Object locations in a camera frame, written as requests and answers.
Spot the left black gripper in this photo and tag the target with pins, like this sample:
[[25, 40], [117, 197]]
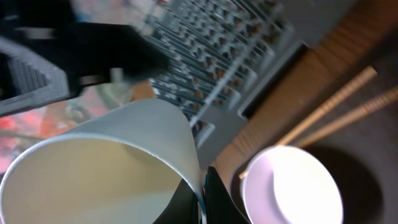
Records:
[[46, 54]]

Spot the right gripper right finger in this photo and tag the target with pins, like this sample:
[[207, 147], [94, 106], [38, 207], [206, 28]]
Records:
[[220, 209]]

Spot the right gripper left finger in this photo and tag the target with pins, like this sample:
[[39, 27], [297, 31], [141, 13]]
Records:
[[182, 208]]

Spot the pink white bowl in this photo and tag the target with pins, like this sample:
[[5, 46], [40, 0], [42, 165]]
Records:
[[285, 184]]

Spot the white plastic cup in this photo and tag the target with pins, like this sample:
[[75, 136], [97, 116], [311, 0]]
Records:
[[122, 167]]

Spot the wooden chopstick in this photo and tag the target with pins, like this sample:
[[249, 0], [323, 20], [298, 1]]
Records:
[[367, 108], [364, 77]]

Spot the grey plastic dishwasher rack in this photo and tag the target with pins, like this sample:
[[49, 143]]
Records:
[[224, 53]]

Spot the colourful painted board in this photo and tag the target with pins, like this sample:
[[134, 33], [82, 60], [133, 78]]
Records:
[[20, 131]]

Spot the dark brown serving tray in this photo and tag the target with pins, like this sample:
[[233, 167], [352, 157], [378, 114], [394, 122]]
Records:
[[362, 156]]

